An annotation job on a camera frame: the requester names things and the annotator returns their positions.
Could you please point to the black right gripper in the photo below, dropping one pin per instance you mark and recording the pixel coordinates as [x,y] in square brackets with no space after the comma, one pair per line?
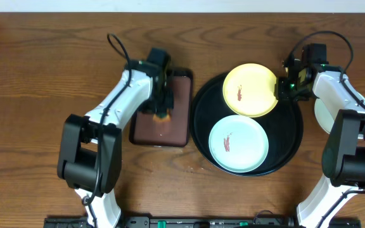
[281,94]

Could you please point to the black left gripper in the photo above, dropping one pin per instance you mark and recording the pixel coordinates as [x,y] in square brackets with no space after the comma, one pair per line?
[163,103]

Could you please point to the green and orange sponge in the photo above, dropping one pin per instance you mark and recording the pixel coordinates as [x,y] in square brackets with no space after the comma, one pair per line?
[162,118]

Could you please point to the mint plate with smear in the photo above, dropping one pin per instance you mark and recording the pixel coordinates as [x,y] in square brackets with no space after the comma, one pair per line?
[323,117]

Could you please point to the yellow plate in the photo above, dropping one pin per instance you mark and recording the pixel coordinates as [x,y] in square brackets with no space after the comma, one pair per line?
[248,90]

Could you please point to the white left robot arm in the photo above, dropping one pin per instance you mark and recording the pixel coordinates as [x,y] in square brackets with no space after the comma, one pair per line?
[90,158]

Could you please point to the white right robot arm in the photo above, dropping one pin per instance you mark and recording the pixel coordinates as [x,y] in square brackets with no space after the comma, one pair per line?
[343,160]

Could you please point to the brown rectangular tray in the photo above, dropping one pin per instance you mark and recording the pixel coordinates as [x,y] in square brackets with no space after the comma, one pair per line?
[145,130]

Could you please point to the black round tray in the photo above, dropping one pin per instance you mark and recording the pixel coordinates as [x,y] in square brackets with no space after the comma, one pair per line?
[283,125]

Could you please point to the mint plate near front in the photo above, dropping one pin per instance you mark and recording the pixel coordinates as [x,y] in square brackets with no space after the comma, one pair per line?
[238,144]

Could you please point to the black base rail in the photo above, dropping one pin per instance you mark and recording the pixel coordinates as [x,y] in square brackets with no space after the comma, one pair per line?
[146,222]

